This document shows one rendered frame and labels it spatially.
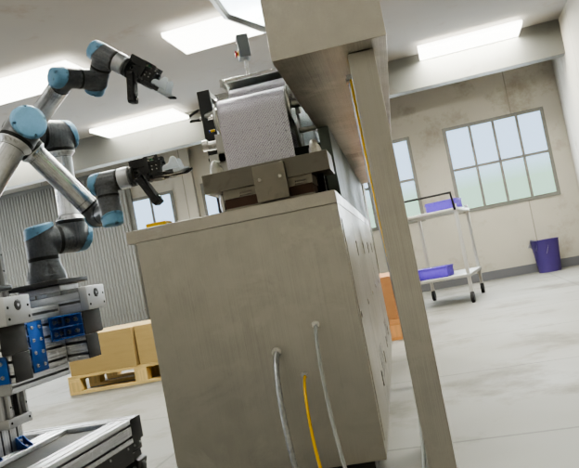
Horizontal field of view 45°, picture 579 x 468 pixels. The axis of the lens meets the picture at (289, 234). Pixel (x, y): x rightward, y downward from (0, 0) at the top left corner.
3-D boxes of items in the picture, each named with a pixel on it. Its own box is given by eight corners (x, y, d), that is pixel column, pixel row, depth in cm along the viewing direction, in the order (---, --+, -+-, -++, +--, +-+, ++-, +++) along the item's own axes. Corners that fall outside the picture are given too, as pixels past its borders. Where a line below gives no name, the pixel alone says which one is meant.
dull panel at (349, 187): (362, 221, 455) (355, 185, 456) (367, 220, 454) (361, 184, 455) (330, 198, 234) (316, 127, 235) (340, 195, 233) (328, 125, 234)
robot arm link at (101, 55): (95, 58, 259) (100, 36, 255) (119, 71, 258) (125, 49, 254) (82, 60, 252) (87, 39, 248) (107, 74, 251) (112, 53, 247)
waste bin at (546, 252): (562, 267, 927) (556, 234, 929) (567, 269, 892) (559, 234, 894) (531, 273, 936) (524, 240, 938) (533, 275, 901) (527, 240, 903)
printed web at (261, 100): (259, 219, 275) (235, 94, 277) (316, 208, 272) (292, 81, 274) (237, 215, 237) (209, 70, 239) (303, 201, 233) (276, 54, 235)
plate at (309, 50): (352, 186, 457) (343, 141, 458) (393, 177, 453) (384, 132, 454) (262, 64, 151) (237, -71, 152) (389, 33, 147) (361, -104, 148)
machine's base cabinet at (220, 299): (299, 373, 460) (275, 244, 464) (396, 357, 451) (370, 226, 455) (184, 523, 211) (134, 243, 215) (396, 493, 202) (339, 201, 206)
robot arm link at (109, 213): (117, 227, 252) (111, 198, 252) (128, 223, 242) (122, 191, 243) (96, 230, 247) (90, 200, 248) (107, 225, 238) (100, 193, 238)
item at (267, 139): (230, 181, 238) (220, 128, 238) (297, 166, 234) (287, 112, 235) (230, 181, 237) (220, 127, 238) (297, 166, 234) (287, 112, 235)
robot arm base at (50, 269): (19, 287, 268) (14, 261, 268) (42, 284, 283) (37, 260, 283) (54, 279, 265) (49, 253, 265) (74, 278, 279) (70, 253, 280)
